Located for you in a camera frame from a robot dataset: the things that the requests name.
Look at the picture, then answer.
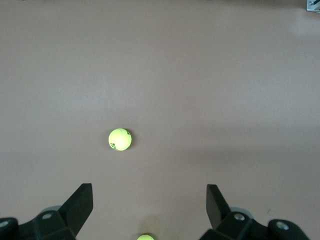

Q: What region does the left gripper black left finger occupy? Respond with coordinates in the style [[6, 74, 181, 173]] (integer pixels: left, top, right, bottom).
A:
[[0, 183, 94, 240]]

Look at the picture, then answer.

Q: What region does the silver metal table bracket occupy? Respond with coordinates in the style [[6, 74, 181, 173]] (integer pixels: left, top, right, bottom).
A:
[[306, 0, 320, 12]]

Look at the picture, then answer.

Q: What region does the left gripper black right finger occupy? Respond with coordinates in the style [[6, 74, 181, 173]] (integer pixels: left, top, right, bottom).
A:
[[199, 184, 311, 240]]

